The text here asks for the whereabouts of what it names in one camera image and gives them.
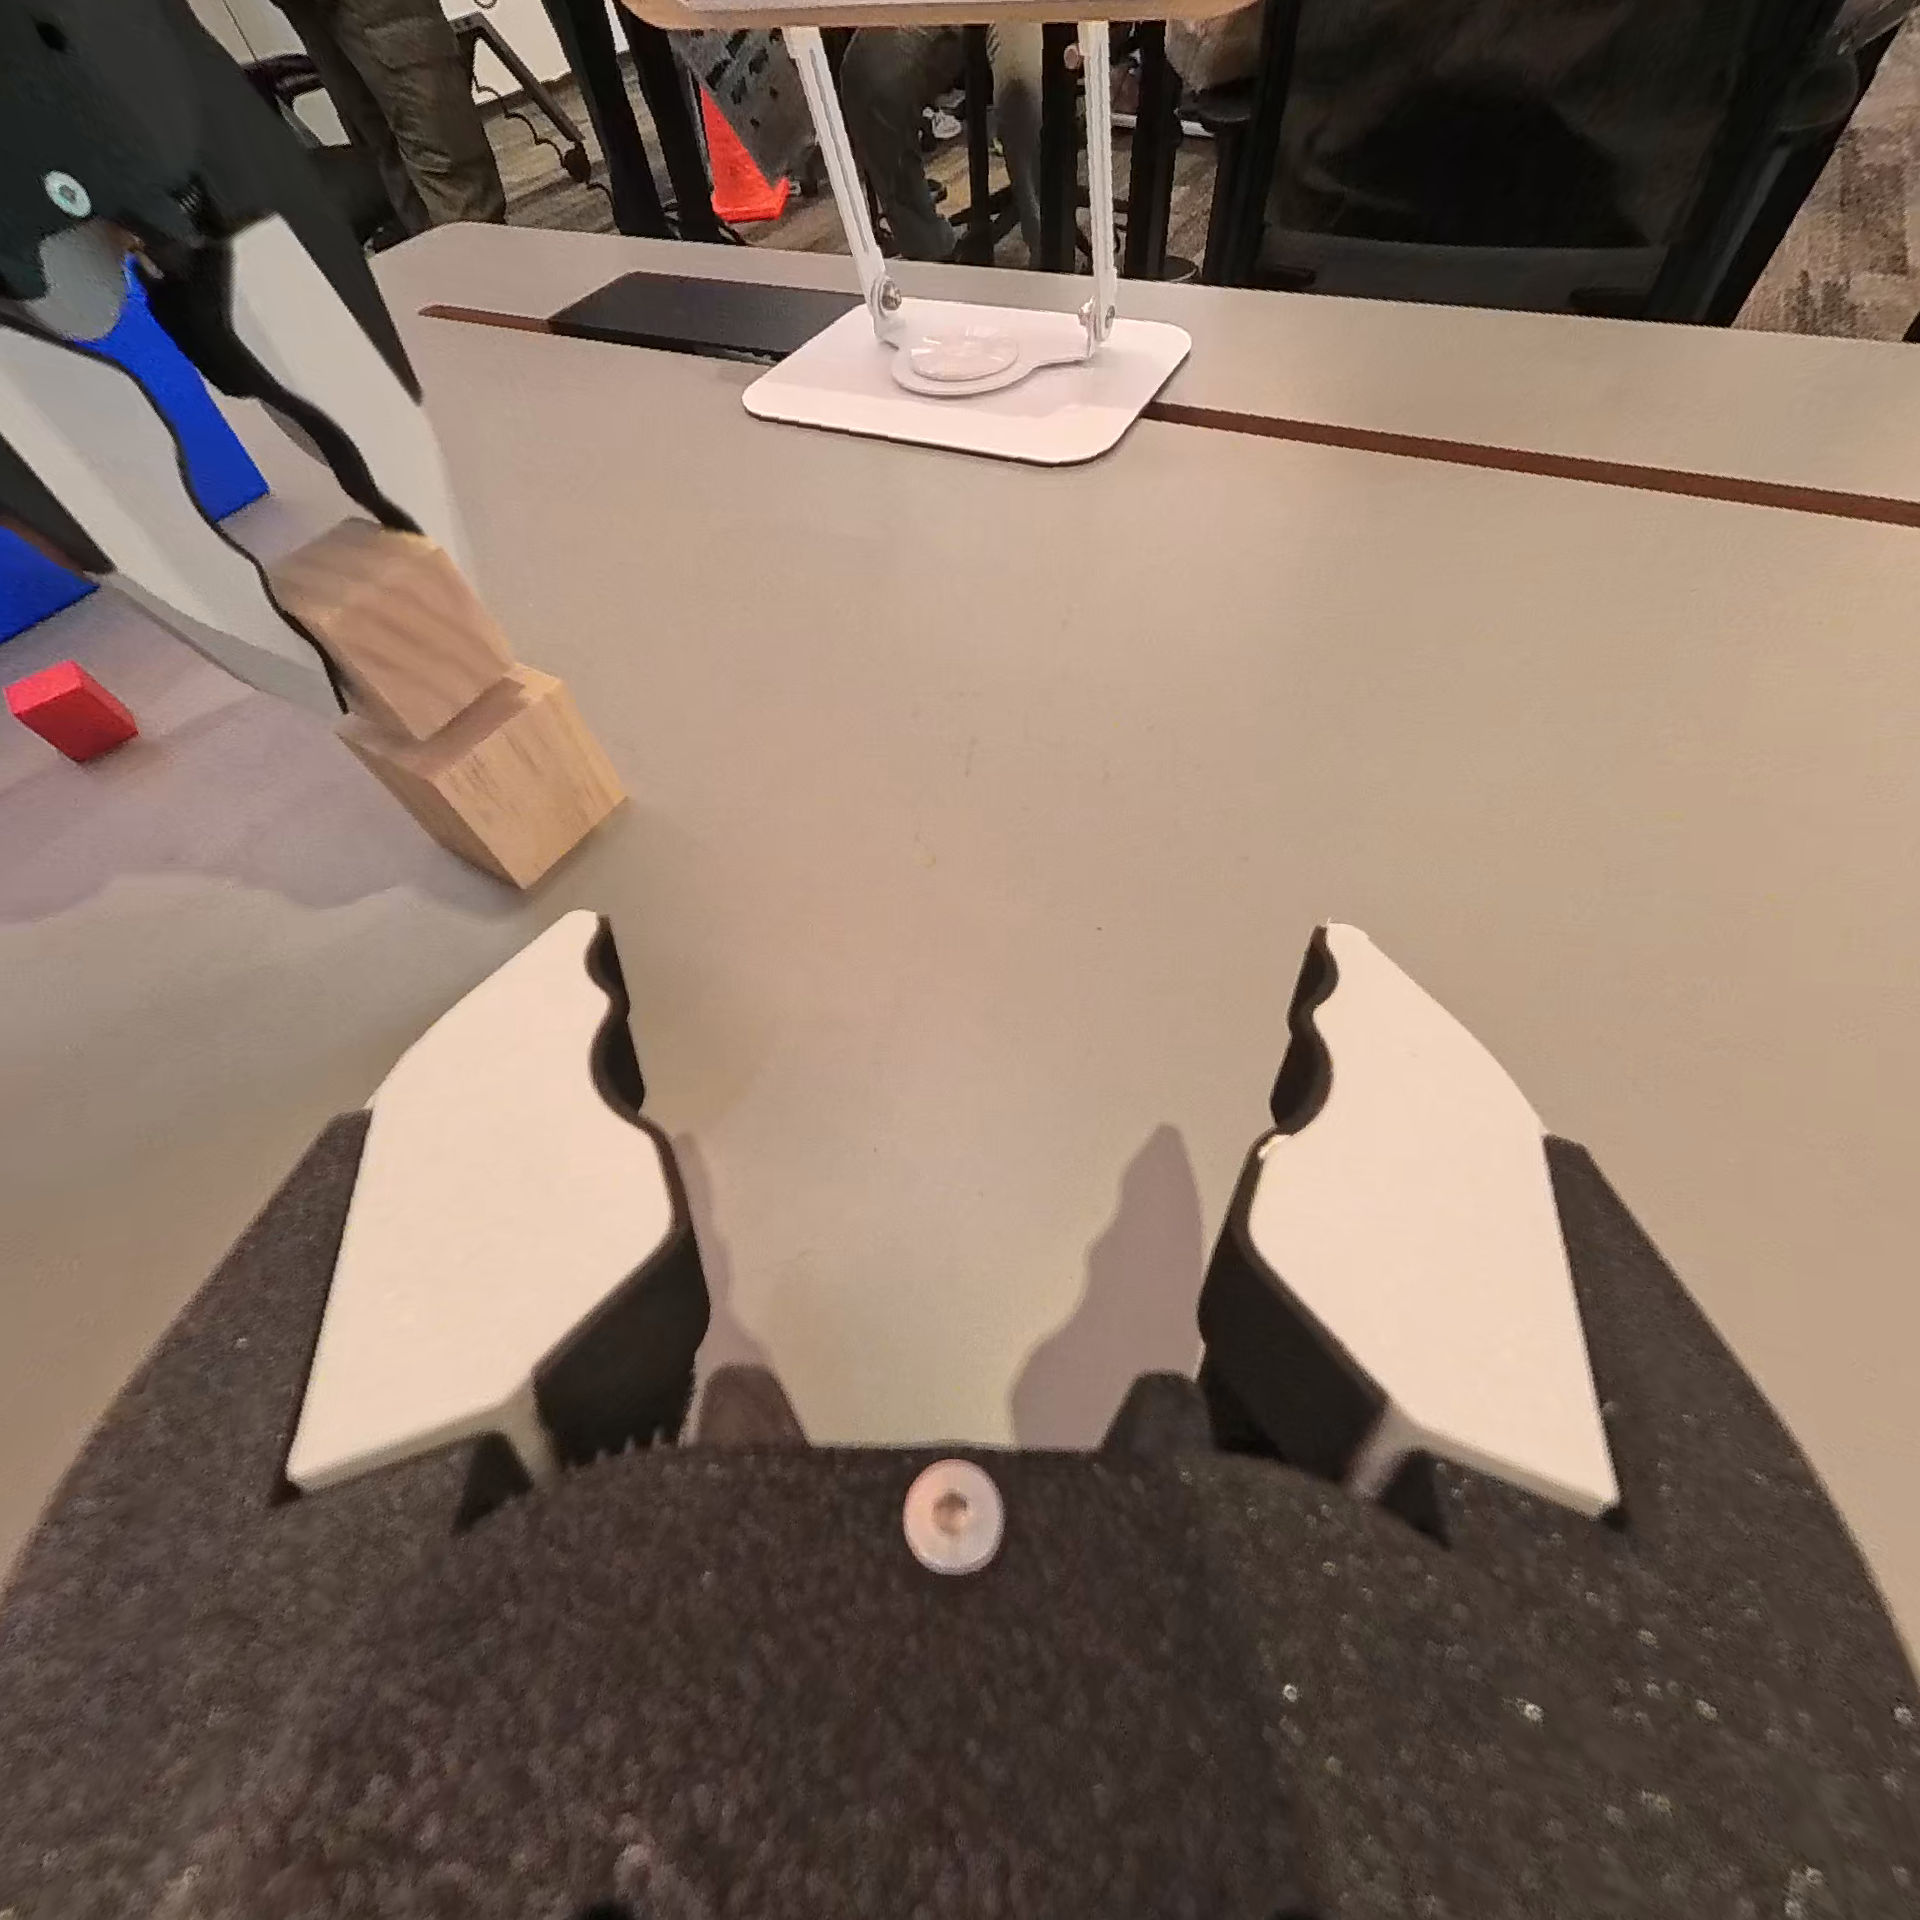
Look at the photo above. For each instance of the black office chair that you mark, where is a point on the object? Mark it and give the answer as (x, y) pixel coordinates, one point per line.
(1499, 149)

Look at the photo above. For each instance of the large plain wooden cube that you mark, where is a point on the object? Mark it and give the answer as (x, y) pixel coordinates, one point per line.
(510, 780)

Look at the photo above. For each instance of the white document stand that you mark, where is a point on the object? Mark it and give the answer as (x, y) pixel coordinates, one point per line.
(975, 377)

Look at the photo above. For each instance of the medium plain wooden cube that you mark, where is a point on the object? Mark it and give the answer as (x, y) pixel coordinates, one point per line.
(406, 629)

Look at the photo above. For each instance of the red wooden cube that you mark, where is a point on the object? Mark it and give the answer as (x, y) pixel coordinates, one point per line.
(75, 715)

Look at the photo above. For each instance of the orange traffic cone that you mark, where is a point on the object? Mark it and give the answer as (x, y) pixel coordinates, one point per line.
(743, 172)

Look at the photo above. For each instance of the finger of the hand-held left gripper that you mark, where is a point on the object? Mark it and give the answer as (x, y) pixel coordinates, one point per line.
(346, 359)
(135, 510)

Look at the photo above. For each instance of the blue plastic bin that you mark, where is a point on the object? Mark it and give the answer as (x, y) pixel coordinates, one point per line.
(201, 421)

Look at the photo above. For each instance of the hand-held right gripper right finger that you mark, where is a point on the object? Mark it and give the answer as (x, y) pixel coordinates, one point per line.
(1424, 1291)

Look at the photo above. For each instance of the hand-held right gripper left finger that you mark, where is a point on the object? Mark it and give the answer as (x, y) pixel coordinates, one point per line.
(481, 1260)

